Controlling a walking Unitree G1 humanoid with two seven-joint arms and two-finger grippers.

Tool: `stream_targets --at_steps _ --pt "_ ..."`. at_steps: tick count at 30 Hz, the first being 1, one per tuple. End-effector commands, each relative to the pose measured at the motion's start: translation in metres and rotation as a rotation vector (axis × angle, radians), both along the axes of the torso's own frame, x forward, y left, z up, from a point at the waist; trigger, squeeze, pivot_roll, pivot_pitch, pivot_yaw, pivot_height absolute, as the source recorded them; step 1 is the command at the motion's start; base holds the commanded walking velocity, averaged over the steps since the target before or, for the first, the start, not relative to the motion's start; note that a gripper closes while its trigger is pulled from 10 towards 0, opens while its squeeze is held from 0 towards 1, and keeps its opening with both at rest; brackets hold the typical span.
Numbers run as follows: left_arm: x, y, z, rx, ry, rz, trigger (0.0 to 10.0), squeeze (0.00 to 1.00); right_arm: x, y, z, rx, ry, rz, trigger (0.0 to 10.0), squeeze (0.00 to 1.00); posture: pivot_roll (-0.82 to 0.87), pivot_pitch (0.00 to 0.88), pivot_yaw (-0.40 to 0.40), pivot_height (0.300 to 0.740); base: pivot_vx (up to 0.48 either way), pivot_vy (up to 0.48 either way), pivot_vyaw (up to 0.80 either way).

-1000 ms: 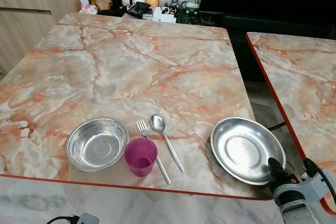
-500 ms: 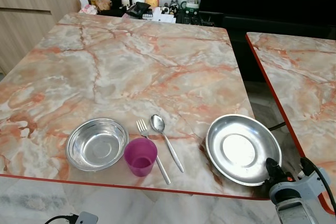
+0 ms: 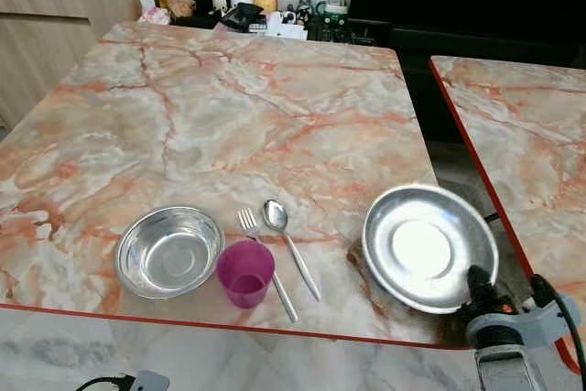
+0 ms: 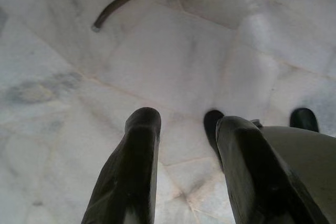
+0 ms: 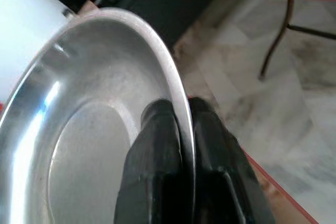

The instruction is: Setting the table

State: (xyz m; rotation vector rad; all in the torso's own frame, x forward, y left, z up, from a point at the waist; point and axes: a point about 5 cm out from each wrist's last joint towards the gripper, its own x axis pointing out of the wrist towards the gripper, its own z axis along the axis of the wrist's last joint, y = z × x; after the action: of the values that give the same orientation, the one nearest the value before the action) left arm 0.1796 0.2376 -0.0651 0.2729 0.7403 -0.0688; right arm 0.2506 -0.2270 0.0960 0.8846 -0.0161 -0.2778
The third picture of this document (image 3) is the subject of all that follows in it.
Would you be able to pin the orange marble folding table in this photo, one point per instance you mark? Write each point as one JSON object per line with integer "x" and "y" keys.
{"x": 229, "y": 107}
{"x": 540, "y": 135}

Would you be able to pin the pink white small packet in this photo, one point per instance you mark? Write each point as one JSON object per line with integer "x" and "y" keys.
{"x": 154, "y": 14}

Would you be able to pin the purple plastic cup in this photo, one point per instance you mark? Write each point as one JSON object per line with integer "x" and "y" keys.
{"x": 245, "y": 274}

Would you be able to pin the steel plate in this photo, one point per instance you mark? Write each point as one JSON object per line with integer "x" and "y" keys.
{"x": 426, "y": 249}

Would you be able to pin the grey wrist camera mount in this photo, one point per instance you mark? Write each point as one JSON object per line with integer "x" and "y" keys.
{"x": 526, "y": 327}
{"x": 148, "y": 381}

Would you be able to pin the black pouch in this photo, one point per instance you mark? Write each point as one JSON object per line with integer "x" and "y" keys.
{"x": 244, "y": 17}

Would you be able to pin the steel fork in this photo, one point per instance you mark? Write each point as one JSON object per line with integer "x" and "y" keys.
{"x": 247, "y": 220}

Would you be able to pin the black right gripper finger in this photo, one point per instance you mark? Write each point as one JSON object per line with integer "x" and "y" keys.
{"x": 479, "y": 281}

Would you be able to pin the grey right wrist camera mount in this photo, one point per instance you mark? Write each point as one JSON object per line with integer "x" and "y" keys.
{"x": 526, "y": 327}

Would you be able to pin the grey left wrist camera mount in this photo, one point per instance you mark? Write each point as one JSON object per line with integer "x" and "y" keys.
{"x": 148, "y": 381}

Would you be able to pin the light wood cabinet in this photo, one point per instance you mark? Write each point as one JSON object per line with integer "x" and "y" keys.
{"x": 55, "y": 6}

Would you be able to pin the steel bowl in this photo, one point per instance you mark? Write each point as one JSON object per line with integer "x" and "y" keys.
{"x": 169, "y": 252}

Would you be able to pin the steel spoon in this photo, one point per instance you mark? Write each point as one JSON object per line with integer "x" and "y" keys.
{"x": 275, "y": 214}

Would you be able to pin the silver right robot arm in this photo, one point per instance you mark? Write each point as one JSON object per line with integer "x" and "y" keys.
{"x": 508, "y": 371}

